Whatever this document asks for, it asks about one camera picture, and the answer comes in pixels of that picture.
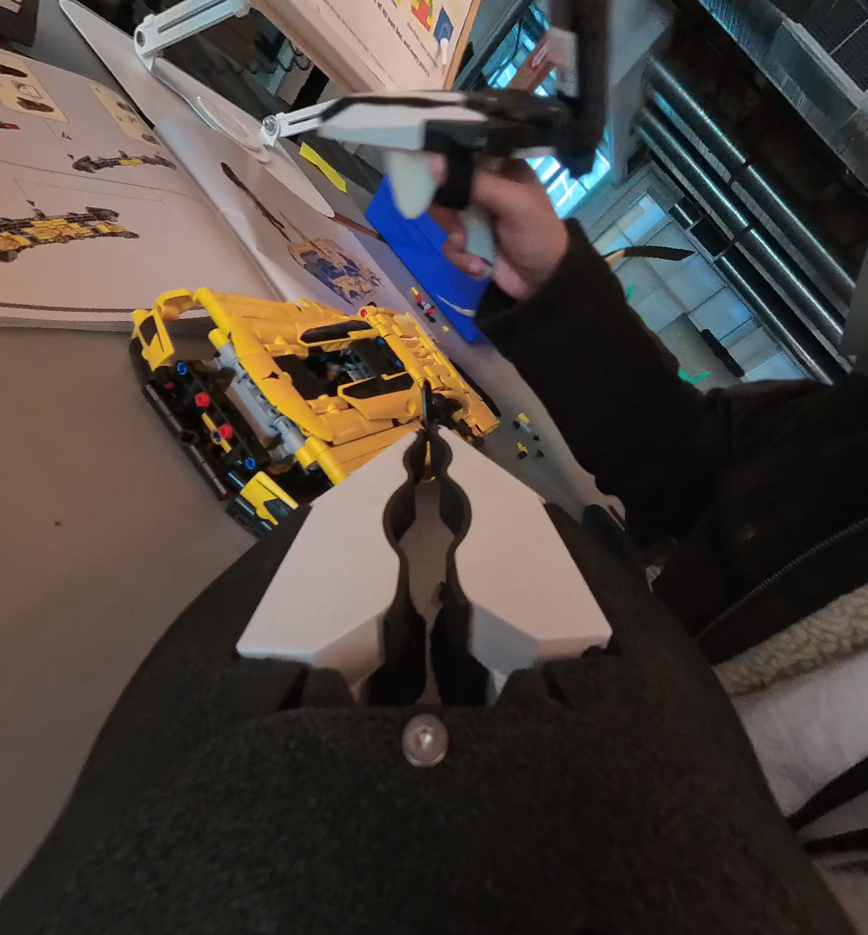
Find blue plastic bin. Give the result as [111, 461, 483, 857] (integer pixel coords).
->
[364, 175, 493, 344]

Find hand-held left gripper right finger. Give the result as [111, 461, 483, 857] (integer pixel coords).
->
[436, 428, 615, 705]

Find building instruction booklet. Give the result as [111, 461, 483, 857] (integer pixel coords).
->
[0, 40, 406, 330]

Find white shirt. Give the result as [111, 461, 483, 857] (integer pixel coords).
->
[734, 650, 868, 935]

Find cluster of red black bricks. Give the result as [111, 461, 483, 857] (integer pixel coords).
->
[411, 287, 450, 333]

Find yellow toy brick car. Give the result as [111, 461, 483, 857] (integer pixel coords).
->
[129, 288, 501, 538]

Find printed instruction card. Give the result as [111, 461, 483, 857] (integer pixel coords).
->
[317, 0, 472, 81]

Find black lanyard strap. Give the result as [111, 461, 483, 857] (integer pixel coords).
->
[788, 734, 868, 856]

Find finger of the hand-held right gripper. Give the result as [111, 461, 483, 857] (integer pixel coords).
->
[316, 119, 561, 159]
[317, 90, 575, 132]

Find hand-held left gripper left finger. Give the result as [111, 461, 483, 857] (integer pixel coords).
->
[235, 431, 425, 705]

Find white vent grille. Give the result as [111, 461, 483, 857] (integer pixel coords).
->
[785, 0, 868, 92]

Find yellow translucent plastic panel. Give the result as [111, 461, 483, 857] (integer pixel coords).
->
[299, 142, 349, 193]

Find grey desk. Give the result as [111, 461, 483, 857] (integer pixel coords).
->
[0, 0, 625, 929]

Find person's right hand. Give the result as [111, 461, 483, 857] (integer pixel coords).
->
[427, 155, 572, 300]

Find instruction card on stand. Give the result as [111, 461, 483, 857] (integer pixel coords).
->
[60, 0, 336, 218]

